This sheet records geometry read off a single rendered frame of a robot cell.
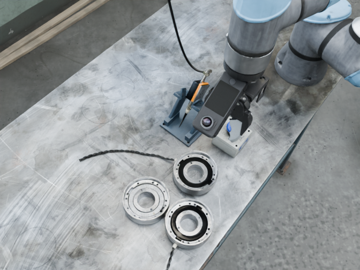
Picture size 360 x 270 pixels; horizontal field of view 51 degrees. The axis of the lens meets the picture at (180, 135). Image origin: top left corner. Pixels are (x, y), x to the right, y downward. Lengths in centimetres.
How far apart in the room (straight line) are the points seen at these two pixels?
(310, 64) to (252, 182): 38
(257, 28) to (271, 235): 132
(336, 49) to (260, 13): 49
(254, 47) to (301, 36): 49
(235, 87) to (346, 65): 41
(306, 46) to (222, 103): 47
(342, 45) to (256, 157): 34
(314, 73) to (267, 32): 59
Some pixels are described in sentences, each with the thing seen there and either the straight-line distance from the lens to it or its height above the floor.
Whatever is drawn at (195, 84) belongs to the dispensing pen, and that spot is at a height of 94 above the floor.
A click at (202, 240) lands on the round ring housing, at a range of 81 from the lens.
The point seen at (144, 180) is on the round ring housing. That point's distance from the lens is 87.
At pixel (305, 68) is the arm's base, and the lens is 111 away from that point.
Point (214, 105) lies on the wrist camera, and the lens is 64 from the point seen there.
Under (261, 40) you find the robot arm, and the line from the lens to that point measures 57.
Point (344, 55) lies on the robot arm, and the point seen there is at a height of 99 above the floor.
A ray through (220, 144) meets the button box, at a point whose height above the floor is 82.
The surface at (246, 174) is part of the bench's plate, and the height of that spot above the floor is 80.
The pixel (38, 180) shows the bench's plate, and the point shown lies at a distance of 95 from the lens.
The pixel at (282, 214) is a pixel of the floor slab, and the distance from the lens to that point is 181.
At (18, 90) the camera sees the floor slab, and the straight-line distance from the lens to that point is 223.
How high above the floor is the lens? 161
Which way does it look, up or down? 57 degrees down
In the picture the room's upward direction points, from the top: 5 degrees clockwise
